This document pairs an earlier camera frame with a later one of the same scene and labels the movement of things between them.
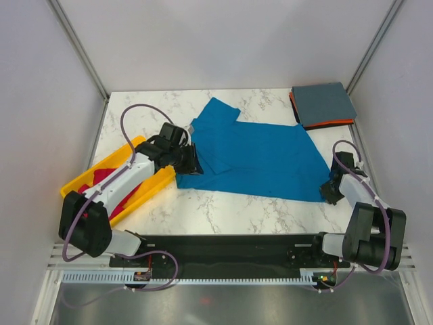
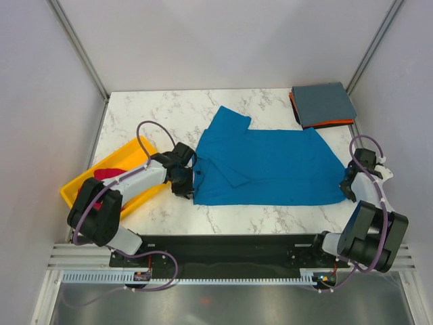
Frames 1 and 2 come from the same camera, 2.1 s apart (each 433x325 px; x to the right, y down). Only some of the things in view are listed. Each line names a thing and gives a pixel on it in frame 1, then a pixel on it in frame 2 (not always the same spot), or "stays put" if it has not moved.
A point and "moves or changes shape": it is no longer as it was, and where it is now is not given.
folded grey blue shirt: (324, 102) stays put
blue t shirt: (262, 160) moves or changes shape
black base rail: (229, 252) stays put
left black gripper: (193, 166) to (187, 190)
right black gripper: (329, 198) to (349, 194)
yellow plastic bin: (161, 177) stays put
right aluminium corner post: (394, 8) stays put
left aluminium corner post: (79, 47) stays put
